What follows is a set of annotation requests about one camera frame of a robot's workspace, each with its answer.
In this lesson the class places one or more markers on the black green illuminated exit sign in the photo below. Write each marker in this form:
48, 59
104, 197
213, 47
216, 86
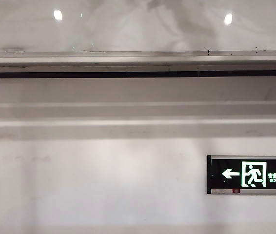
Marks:
228, 165

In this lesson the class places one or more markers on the white glossy whiteboard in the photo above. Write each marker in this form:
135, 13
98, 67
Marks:
55, 34

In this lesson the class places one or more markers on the aluminium whiteboard tray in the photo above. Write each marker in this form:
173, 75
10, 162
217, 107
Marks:
104, 62

